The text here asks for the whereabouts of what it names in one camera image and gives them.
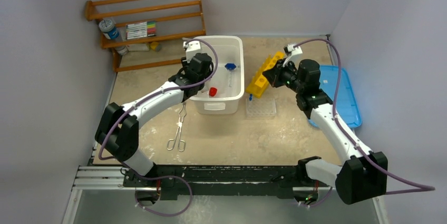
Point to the wooden shelf rack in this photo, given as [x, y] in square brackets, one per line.
[92, 14]

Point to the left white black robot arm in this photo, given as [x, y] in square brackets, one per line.
[118, 130]

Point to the white plastic bin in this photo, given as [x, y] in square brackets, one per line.
[225, 49]

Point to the blue label round container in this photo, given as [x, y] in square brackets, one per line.
[109, 29]

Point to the red cap wash bottle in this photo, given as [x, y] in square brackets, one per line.
[218, 86]

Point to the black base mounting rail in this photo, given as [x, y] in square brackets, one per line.
[174, 180]

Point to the blue cap glass tube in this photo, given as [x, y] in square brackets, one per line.
[232, 74]

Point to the clear well plate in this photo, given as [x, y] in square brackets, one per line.
[260, 108]

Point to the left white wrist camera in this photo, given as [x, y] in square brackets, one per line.
[191, 48]

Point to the coloured marker pen set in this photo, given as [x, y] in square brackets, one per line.
[140, 30]

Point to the yellow grey small object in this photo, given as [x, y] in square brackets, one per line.
[155, 46]

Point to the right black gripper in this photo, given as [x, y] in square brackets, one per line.
[274, 74]

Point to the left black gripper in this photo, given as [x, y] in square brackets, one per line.
[186, 65]

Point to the metal crucible tongs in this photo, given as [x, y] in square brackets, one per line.
[178, 141]

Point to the blue plastic lid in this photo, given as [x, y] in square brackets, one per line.
[346, 101]

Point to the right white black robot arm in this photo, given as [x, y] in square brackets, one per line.
[335, 135]

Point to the small clear capped bottle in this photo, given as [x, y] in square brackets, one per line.
[122, 50]

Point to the yellow test tube rack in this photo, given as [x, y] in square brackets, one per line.
[259, 83]

